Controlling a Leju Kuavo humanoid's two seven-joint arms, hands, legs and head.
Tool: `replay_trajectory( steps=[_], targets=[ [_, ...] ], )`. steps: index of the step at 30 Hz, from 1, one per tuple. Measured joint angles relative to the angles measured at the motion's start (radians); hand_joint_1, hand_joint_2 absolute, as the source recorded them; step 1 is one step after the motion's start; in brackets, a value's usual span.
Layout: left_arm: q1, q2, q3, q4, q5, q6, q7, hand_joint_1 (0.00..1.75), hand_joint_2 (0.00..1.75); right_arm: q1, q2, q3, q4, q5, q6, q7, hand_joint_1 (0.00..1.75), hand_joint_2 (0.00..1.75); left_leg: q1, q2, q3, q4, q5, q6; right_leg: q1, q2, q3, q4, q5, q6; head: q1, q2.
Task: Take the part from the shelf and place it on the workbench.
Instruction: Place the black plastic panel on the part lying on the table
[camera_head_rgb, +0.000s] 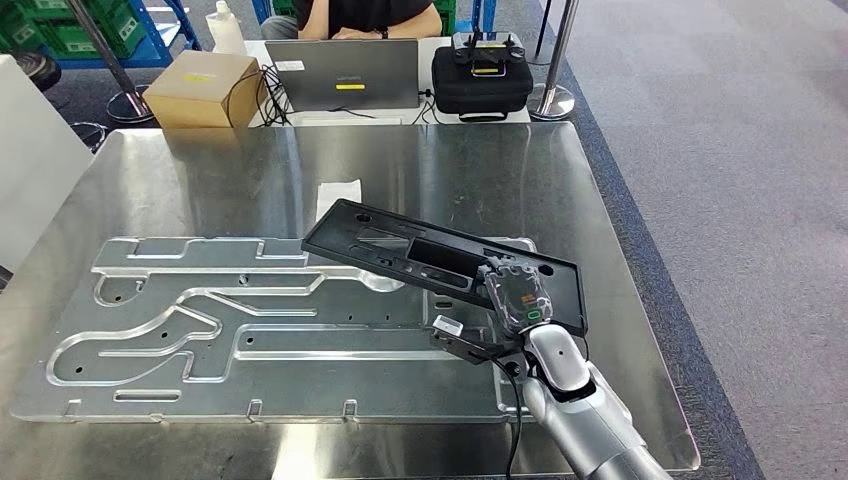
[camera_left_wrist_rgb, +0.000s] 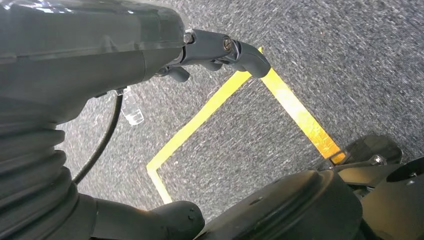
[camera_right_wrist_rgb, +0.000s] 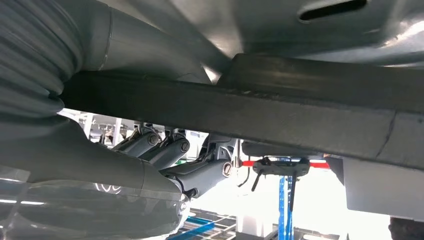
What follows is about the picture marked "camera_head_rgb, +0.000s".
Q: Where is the black camera cable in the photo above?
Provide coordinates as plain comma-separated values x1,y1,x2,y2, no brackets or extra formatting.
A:
488,356,526,480

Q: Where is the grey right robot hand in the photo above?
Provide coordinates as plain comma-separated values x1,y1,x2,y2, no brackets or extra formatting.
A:
478,256,555,337

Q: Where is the blue metal frame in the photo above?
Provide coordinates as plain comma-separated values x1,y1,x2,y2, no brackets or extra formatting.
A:
470,0,499,36
39,0,203,72

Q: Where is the black cable bundle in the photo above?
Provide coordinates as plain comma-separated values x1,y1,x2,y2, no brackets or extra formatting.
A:
223,63,294,128

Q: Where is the black charger cable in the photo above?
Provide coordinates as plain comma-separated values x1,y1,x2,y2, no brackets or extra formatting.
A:
408,88,441,127

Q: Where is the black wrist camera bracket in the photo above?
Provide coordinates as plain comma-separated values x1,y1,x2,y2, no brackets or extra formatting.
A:
429,324,531,368

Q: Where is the aluminium fixture plate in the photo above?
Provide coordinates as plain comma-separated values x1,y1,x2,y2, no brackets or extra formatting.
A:
9,235,539,426

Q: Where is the black carry case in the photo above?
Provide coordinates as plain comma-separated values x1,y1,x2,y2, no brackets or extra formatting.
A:
431,44,535,124

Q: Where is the person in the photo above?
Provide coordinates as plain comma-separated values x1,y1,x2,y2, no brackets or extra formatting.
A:
260,0,444,42

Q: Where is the chrome stanchion base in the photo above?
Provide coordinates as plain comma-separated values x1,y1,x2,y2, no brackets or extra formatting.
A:
64,0,158,125

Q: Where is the white plastic bottle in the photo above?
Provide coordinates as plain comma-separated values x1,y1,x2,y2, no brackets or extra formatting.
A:
204,0,249,57

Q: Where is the green plastic crate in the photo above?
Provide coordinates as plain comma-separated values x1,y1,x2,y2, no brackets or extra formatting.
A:
433,0,459,38
82,0,148,60
0,0,46,56
36,19,101,60

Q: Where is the white desk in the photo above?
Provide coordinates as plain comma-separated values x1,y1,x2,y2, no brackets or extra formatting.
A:
243,36,533,128

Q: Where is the chrome stanchion post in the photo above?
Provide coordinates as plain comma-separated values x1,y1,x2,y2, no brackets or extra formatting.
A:
527,0,582,123

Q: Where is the white partition panel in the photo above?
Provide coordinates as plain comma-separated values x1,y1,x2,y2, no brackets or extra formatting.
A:
0,54,95,274

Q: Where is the cardboard box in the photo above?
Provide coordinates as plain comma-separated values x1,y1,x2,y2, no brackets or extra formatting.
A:
142,50,269,131

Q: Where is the grey laptop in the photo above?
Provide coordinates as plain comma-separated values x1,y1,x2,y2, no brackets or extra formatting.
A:
264,38,421,115

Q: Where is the stainless steel workbench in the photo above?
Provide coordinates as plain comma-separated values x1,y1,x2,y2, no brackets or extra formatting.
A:
0,121,702,480

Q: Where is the black remote controller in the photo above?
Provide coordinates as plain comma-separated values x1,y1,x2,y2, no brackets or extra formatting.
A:
451,29,527,79

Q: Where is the black plastic panel part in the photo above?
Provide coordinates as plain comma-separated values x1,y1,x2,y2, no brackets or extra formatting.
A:
301,198,590,338

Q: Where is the white paper pad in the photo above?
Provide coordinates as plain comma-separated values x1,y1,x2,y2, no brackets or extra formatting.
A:
315,178,364,224

